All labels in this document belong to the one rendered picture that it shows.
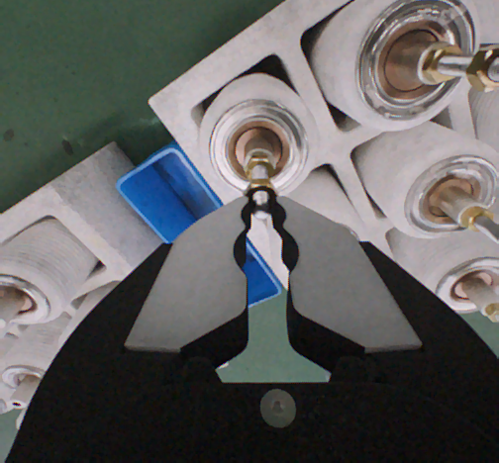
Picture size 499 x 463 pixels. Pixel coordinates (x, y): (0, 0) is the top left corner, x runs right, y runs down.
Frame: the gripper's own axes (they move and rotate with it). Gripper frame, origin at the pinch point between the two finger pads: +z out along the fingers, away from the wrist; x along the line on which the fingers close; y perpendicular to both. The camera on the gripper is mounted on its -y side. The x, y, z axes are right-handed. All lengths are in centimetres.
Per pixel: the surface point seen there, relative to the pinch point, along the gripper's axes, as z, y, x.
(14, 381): 9.3, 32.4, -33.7
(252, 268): 31.2, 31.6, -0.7
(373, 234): 16.7, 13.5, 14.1
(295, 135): 9.3, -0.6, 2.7
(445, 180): 9.4, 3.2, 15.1
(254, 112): 9.3, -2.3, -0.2
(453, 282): 9.3, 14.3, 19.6
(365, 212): 16.7, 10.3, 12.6
